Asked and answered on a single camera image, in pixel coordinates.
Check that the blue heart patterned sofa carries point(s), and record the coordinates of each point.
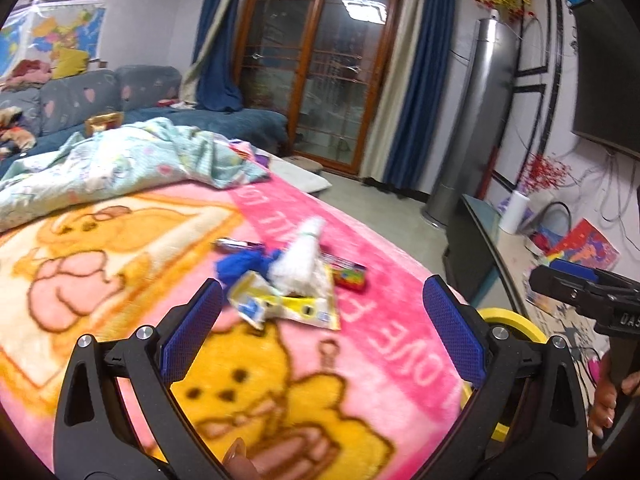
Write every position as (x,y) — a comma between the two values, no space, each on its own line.
(75,95)

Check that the red pink clothes pile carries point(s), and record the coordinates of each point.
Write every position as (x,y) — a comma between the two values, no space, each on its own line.
(27,74)

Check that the blue plastic bag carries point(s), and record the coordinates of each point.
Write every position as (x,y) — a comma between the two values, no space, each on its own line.
(240,262)

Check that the pink bear printed blanket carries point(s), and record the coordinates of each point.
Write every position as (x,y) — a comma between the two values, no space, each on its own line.
(390,320)

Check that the black wall television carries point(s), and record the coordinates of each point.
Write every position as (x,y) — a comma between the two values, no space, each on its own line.
(610,75)

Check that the red candy wrapper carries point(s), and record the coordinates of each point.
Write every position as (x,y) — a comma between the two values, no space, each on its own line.
(350,279)

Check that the silver tower air conditioner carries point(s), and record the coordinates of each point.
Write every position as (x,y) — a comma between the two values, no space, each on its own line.
(480,110)

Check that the wooden glass sliding door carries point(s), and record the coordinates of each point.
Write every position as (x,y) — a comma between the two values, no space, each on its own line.
(320,75)

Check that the person's right hand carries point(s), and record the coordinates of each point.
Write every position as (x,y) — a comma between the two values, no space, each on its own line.
(602,405)

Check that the colourful clothes pile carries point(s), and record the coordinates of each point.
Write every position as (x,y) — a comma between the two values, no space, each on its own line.
(15,130)

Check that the country map poster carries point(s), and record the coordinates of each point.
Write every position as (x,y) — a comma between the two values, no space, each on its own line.
(70,30)

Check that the person's left hand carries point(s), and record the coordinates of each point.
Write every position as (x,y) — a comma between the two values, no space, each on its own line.
(245,462)

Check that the pink garment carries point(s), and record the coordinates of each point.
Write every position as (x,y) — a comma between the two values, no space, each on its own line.
(175,104)

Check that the light blue cartoon quilt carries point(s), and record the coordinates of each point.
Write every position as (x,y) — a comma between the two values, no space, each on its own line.
(125,160)

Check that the tall black wall frame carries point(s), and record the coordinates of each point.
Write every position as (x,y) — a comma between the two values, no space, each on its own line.
(549,25)

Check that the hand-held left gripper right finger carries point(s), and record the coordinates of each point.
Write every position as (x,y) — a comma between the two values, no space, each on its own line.
(455,327)

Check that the gold box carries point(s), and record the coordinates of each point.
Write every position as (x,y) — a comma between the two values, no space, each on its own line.
(104,122)

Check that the yellow pillow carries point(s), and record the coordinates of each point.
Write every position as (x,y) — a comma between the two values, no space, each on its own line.
(70,62)

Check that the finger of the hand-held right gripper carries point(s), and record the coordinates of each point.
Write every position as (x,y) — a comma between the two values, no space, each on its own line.
(575,271)
(565,290)

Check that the white foam fruit net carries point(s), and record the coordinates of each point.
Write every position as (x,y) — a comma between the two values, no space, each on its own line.
(300,260)

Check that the yellow white plastic packet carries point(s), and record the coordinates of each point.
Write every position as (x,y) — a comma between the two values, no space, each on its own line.
(270,305)

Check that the world map poster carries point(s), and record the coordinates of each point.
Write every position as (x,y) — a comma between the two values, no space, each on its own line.
(12,50)

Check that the slanted black wall frame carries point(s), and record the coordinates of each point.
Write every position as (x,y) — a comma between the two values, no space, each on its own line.
(540,120)

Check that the black bin with yellow rim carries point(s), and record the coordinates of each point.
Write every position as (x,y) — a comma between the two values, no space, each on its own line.
(505,316)

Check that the purple foil snack wrapper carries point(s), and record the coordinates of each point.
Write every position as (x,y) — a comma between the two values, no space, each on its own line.
(237,245)

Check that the beige curtain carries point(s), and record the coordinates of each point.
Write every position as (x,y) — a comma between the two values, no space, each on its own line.
(192,75)
(390,100)

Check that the white vase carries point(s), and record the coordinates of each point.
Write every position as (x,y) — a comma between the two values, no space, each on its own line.
(515,212)

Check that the purple cloth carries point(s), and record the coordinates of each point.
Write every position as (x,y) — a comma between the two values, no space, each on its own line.
(262,160)

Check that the black glass television stand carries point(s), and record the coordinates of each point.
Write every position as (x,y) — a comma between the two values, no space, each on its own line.
(470,245)

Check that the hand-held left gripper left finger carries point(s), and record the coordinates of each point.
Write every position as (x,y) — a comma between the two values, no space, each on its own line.
(192,327)

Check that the grey floor mat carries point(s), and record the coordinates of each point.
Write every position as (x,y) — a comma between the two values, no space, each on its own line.
(305,175)

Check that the blue curtain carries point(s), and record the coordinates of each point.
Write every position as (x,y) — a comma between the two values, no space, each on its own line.
(222,60)
(425,85)

